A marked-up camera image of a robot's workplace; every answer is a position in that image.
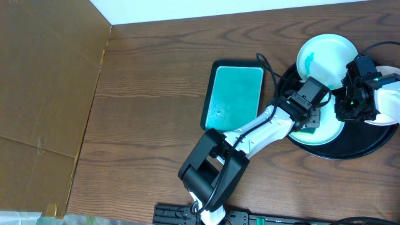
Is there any white pink plate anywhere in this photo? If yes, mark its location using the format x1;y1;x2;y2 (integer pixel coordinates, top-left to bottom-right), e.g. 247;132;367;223
366;81;399;126

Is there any round black serving tray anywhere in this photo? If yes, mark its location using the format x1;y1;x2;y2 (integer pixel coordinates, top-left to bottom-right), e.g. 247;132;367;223
276;62;400;161

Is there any mint green plate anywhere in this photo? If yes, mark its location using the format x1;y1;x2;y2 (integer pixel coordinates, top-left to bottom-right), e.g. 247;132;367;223
289;94;344;146
296;34;358;90

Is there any brown cardboard panel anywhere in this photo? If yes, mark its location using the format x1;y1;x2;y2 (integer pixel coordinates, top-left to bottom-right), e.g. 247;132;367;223
1;0;111;218

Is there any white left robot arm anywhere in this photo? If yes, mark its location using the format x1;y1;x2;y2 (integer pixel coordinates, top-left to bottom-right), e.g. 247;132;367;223
177;92;324;224

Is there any green and yellow sponge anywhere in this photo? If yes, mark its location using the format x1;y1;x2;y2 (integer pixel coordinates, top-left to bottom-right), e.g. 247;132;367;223
295;127;316;135

